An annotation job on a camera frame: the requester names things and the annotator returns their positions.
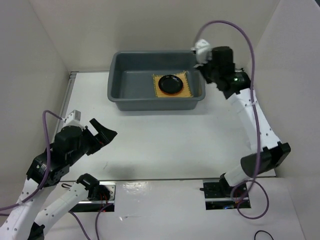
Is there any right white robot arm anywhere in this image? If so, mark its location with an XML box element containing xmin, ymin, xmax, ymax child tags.
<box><xmin>193</xmin><ymin>39</ymin><xmax>291</xmax><ymax>197</ymax></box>

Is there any grey plastic bin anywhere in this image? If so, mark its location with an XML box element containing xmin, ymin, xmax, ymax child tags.
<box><xmin>107</xmin><ymin>50</ymin><xmax>206</xmax><ymax>111</ymax></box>

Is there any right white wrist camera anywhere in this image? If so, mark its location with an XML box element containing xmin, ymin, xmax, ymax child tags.
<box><xmin>191</xmin><ymin>39</ymin><xmax>212</xmax><ymax>65</ymax></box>

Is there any orange plastic plate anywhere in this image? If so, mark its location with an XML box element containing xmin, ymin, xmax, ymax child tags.
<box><xmin>160</xmin><ymin>88</ymin><xmax>184</xmax><ymax>96</ymax></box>

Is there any woven bamboo mat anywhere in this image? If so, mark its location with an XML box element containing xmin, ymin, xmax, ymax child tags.
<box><xmin>152</xmin><ymin>71</ymin><xmax>193</xmax><ymax>98</ymax></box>

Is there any purple cable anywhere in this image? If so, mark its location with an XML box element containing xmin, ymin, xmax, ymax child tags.
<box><xmin>0</xmin><ymin>109</ymin><xmax>115</xmax><ymax>240</ymax></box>
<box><xmin>194</xmin><ymin>20</ymin><xmax>270</xmax><ymax>220</ymax></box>

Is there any black cable loop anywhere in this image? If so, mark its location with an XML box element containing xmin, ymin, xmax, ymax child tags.
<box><xmin>254</xmin><ymin>230</ymin><xmax>274</xmax><ymax>240</ymax></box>

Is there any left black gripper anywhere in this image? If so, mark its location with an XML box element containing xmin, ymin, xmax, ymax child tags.
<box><xmin>68</xmin><ymin>117</ymin><xmax>118</xmax><ymax>164</ymax></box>

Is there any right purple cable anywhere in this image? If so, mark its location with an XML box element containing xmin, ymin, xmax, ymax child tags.
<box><xmin>194</xmin><ymin>20</ymin><xmax>270</xmax><ymax>220</ymax></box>

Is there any black round plate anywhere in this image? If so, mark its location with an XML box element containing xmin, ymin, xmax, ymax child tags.
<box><xmin>158</xmin><ymin>74</ymin><xmax>184</xmax><ymax>93</ymax></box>

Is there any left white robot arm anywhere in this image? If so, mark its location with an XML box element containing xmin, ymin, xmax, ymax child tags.
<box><xmin>0</xmin><ymin>118</ymin><xmax>117</xmax><ymax>240</ymax></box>

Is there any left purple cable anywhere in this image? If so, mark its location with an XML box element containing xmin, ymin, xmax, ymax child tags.
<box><xmin>0</xmin><ymin>109</ymin><xmax>115</xmax><ymax>240</ymax></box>

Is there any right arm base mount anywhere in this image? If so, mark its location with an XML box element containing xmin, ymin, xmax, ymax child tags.
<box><xmin>199</xmin><ymin>179</ymin><xmax>240</xmax><ymax>211</ymax></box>

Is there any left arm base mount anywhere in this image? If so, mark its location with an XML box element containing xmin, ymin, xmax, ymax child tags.
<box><xmin>71</xmin><ymin>183</ymin><xmax>116</xmax><ymax>213</ymax></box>

